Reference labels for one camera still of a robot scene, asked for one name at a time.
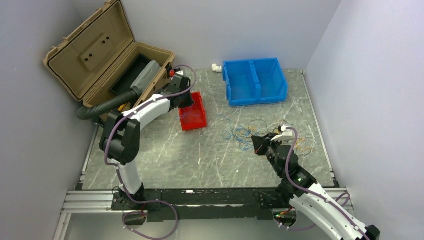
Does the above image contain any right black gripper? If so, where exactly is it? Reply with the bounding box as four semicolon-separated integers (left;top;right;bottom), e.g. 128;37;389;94
251;133;284;177

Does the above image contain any white pipe elbow fitting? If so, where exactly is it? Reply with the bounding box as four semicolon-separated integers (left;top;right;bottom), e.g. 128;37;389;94
211;63;223;73

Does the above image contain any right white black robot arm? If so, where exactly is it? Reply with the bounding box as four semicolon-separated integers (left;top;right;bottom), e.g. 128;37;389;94
251;133;381;240

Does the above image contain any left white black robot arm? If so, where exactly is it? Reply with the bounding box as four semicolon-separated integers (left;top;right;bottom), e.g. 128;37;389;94
99;74;194;210

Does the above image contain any red plastic bin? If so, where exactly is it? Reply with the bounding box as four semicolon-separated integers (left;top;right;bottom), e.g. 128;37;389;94
178;91;208;131

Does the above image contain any grey canister in toolbox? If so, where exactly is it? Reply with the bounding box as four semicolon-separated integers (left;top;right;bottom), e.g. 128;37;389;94
130;60;162;97

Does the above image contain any blue divided plastic bin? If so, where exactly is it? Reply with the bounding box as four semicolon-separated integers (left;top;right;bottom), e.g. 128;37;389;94
222;57;289;107

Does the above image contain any tan open toolbox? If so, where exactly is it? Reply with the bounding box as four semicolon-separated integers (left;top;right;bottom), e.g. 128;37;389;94
43;0;175;120

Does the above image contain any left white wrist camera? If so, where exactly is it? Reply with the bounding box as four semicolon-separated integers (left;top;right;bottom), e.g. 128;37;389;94
167;67;184;78

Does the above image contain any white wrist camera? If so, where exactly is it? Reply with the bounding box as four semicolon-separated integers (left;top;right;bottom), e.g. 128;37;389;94
167;67;184;78
271;124;295;142

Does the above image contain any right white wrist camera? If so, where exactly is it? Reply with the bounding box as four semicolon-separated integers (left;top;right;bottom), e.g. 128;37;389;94
271;124;295;142

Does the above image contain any black aluminium base frame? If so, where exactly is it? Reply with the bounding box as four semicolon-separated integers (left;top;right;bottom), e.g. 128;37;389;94
61;187;296;223

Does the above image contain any black corrugated hose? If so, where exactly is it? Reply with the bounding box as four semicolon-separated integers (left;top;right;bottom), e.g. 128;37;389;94
76;90;140;121

